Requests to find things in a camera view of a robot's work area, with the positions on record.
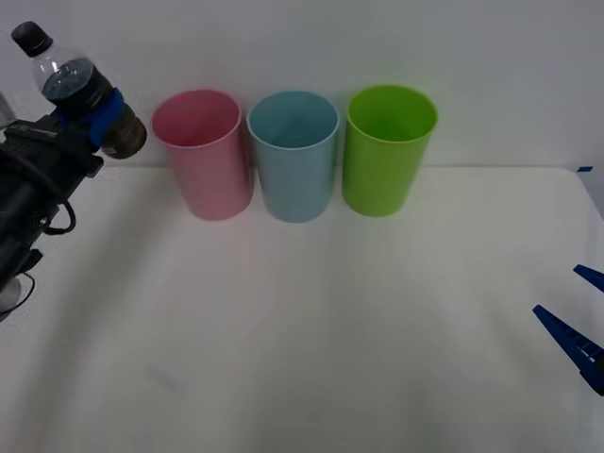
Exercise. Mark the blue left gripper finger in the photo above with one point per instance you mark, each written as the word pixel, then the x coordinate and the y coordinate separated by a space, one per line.
pixel 106 118
pixel 57 115

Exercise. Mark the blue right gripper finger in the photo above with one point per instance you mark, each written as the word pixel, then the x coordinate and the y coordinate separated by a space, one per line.
pixel 592 278
pixel 578 347

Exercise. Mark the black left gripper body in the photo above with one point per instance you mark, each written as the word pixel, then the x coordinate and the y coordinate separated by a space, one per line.
pixel 66 158

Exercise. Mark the dark drink bottle black cap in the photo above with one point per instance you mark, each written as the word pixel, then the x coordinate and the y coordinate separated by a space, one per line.
pixel 71 85

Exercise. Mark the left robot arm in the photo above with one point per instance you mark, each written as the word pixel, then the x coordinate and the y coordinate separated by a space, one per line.
pixel 19 212

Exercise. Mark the pink plastic waste bin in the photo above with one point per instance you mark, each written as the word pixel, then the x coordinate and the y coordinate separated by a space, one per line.
pixel 212 174

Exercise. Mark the pale blue plastic waste bin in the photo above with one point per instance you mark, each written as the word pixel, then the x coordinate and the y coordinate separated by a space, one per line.
pixel 295 184

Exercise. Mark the green plastic waste bin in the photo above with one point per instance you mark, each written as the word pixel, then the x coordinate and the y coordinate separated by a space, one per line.
pixel 377 174

